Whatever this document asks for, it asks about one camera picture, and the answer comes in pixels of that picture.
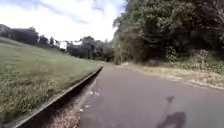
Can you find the concrete kerb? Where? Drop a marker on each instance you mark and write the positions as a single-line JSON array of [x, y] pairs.
[[63, 96]]

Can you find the wood of green trees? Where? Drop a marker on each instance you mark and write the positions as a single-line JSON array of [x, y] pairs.
[[166, 30]]

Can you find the grass slope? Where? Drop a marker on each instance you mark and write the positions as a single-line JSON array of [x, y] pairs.
[[36, 73]]

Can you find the white building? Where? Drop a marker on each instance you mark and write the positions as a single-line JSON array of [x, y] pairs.
[[68, 44]]

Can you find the dry grass verge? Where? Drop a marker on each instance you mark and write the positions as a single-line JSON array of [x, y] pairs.
[[180, 74]]

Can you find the grey asphalt road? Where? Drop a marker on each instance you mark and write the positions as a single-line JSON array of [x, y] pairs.
[[133, 96]]

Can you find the row of dark trees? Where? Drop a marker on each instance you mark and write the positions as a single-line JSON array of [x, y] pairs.
[[30, 36]]

